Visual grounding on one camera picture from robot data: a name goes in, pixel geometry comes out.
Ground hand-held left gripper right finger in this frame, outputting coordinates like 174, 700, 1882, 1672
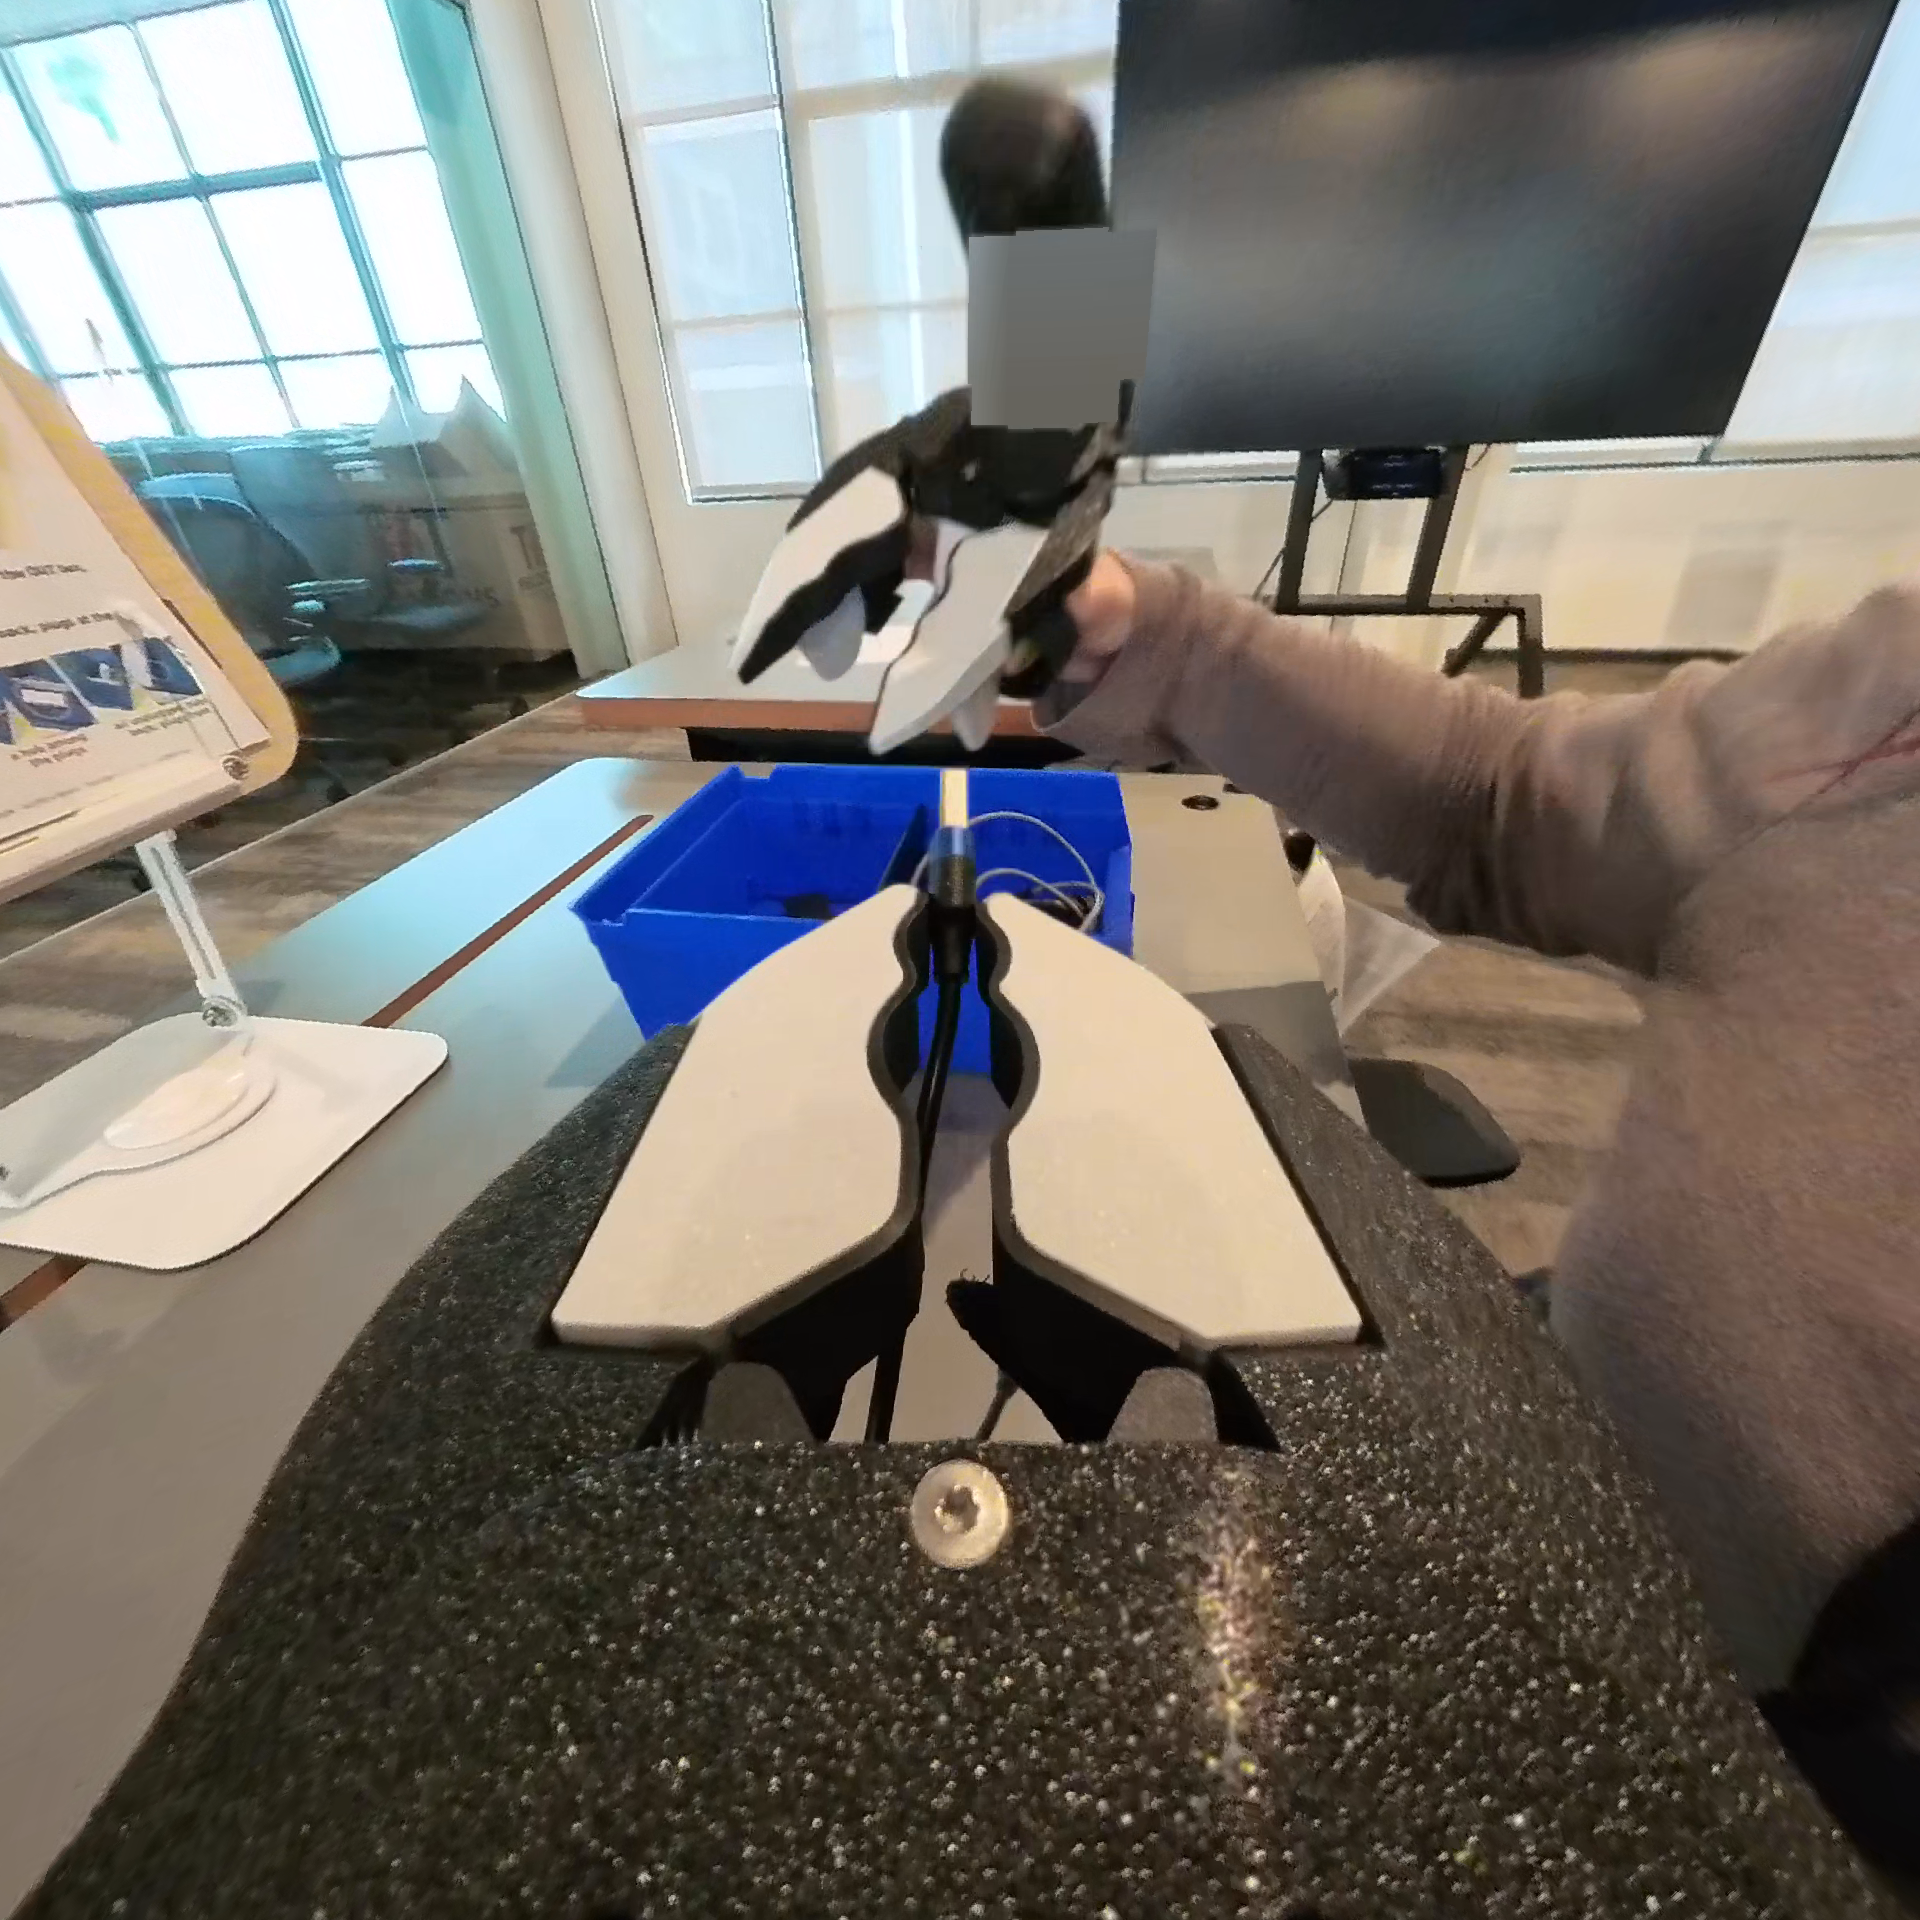
944, 891, 1368, 1444

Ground black office chair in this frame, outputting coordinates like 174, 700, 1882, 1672
1349, 1056, 1525, 1189

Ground large black tv screen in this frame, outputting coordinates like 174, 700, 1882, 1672
1107, 0, 1901, 460

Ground person's right hand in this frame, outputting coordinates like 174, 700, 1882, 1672
1034, 553, 1151, 724

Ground instruction sign board with stand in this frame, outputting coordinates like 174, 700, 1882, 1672
0, 347, 450, 1271

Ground person's arm, grey sleeve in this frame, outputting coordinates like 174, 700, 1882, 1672
1549, 583, 1920, 1759

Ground thin grey cable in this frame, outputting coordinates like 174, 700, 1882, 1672
977, 811, 1110, 935

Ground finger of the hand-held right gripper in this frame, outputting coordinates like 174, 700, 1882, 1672
731, 440, 918, 686
868, 515, 1057, 754

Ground small black device under tv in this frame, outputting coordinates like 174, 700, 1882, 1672
1320, 444, 1453, 499

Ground blue plastic bin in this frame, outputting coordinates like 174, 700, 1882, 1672
571, 764, 1138, 1080

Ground white-framed window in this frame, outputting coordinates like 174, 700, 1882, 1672
597, 0, 1123, 499

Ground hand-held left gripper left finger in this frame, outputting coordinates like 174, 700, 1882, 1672
549, 882, 924, 1444

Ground teal-framed window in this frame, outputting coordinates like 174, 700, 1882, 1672
0, 0, 515, 454

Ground dark office chair behind glass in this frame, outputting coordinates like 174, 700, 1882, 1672
134, 467, 343, 689

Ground black tv stand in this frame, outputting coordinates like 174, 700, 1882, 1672
1272, 440, 1549, 701

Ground black usb cable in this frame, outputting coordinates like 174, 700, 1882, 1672
863, 769, 981, 1444

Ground clear plastic bag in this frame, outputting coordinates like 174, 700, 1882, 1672
1284, 829, 1445, 1040

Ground white cardboard box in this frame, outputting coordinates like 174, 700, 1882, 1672
373, 379, 574, 664

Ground grey wood-edged table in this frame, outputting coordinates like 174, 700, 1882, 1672
577, 628, 1085, 764

